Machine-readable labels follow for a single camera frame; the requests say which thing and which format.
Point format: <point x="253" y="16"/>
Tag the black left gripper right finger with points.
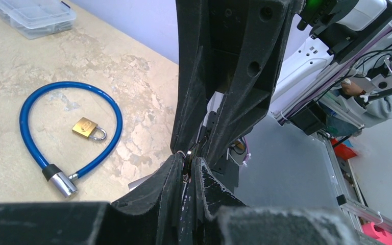
<point x="227" y="220"/>

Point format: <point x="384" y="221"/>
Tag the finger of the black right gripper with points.
<point x="247" y="58"/>
<point x="195" y="31"/>

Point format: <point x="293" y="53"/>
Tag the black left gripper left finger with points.
<point x="142" y="216"/>

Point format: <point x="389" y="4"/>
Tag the small silver key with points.
<point x="189" y="158"/>

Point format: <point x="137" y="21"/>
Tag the blue cable lock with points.
<point x="45" y="122"/>

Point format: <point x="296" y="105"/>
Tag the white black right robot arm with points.
<point x="250" y="51"/>

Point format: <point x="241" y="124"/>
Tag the brass padlock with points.
<point x="89" y="130"/>

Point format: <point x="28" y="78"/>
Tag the clear plastic organizer box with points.
<point x="35" y="19"/>

